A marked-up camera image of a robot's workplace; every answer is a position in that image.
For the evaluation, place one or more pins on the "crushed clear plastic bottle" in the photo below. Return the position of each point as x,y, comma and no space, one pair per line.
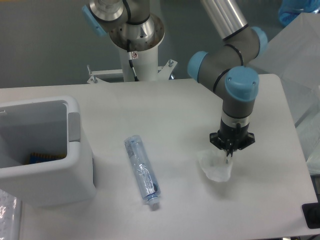
143,172

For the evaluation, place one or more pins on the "blue plastic bag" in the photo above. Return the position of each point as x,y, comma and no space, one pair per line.
290,9

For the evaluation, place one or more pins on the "white tissue wrapper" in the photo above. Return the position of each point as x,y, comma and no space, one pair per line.
216,165

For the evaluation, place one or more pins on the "yellow blue item in bin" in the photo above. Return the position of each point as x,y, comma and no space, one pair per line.
35,158

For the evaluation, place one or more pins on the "black device at table edge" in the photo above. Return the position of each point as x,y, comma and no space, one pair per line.
311,212

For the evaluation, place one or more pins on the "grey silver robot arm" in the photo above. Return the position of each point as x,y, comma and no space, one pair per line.
135,30

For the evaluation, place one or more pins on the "clear plastic sheet lower left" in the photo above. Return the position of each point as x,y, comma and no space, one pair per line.
10,216

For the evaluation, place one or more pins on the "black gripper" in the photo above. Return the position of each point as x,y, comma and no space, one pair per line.
232,136

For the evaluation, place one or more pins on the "white plastic trash can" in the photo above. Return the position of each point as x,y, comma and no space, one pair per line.
49,125

